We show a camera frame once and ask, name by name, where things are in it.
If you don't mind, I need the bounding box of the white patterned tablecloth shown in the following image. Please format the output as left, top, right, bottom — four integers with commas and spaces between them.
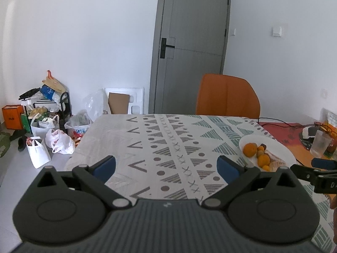
64, 113, 333, 253

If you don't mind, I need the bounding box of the white round plate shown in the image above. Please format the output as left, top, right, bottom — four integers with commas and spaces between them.
238, 134, 298, 172

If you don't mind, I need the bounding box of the white foam board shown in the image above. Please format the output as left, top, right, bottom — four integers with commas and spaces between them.
104, 87, 145, 115

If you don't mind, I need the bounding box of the black folded umbrella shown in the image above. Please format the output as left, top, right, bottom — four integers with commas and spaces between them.
18, 87, 42, 101

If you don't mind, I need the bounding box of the green camouflage mat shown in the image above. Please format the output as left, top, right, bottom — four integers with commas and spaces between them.
0, 131, 12, 159

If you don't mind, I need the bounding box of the red and orange mat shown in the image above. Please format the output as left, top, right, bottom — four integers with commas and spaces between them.
257, 121, 337, 198

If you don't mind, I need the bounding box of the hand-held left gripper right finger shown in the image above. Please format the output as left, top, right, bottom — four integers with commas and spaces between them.
201, 155, 298, 210

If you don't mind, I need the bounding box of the white and black power adapter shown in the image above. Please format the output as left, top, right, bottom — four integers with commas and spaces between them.
302, 126, 321, 139

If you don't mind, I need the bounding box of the grey door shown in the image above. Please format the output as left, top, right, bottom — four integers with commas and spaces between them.
148, 0, 232, 115

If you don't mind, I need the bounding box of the green bag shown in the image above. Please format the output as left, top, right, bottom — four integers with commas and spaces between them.
21, 113, 32, 133

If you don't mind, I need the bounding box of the colourful snack packet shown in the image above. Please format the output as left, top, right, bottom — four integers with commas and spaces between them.
321, 108, 337, 159

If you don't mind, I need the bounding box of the black shoe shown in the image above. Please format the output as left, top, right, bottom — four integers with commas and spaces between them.
10, 130, 31, 152

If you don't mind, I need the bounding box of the orange mandarin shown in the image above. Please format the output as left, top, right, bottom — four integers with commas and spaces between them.
257, 154, 271, 167
242, 143, 258, 157

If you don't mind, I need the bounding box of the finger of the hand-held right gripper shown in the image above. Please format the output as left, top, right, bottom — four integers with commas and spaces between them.
290, 164, 321, 184
311, 158, 337, 170

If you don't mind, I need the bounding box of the white bucket with bag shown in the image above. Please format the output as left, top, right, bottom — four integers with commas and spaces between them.
64, 113, 92, 139

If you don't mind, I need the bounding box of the clear plastic cup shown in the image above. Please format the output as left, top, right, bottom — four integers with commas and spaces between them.
310, 130, 332, 156

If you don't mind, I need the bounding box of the white plastic bag red print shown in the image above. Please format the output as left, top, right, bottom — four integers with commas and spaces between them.
45, 129, 76, 155

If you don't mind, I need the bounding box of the brown cardboard sheet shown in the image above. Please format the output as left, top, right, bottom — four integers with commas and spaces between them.
108, 92, 131, 114

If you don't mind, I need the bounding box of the black door handle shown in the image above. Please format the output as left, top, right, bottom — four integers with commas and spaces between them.
159, 38, 176, 59

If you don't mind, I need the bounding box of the black cable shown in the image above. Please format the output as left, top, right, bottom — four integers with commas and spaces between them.
257, 117, 307, 130

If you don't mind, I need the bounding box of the orange box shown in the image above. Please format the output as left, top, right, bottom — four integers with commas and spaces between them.
2, 105, 25, 130

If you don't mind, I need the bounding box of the orange chair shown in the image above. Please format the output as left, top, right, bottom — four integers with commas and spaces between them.
196, 73, 261, 119

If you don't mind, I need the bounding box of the blue and white bag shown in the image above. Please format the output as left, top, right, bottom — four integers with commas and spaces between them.
40, 85, 61, 101

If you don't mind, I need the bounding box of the black metal shelf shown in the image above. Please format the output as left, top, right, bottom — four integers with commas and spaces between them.
59, 92, 72, 131

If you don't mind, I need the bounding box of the clear plastic bag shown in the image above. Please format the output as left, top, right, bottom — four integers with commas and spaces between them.
83, 89, 111, 123

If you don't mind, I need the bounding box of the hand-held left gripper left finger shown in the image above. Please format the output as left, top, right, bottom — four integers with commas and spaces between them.
37, 155, 132, 210

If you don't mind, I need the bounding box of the white paper bag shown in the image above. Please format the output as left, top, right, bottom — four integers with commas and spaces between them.
25, 136, 51, 169

